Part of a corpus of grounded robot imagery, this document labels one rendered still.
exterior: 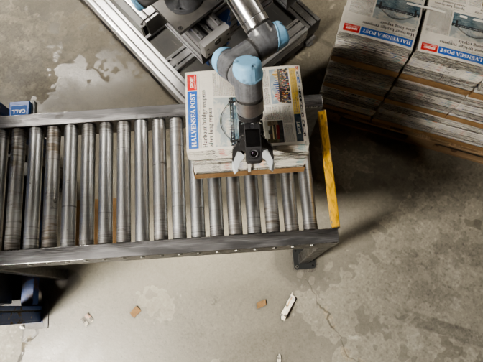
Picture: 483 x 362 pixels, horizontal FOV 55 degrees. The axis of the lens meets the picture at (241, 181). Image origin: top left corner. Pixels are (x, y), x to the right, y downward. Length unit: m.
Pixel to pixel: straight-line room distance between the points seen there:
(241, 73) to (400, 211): 1.55
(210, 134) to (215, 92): 0.15
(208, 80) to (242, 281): 1.19
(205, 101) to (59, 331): 1.51
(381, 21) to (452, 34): 0.27
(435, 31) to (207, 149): 1.01
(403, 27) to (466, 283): 1.32
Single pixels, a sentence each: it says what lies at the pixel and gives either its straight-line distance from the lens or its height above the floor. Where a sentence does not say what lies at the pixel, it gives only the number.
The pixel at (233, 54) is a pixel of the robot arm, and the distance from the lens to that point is 1.29.
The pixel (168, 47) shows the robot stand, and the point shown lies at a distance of 2.56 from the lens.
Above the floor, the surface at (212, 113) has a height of 1.05.
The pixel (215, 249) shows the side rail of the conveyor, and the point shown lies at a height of 0.80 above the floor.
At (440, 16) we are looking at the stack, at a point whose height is 0.83.
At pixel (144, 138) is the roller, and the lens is 1.73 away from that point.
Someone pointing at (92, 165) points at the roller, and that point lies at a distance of 1.75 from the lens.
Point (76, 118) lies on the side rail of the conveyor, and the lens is 1.82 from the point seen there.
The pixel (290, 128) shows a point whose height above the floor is 1.05.
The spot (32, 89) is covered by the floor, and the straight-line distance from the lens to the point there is 2.92.
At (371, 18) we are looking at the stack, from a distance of 1.92.
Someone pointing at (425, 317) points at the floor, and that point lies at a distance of 2.52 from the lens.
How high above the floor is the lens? 2.37
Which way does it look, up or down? 75 degrees down
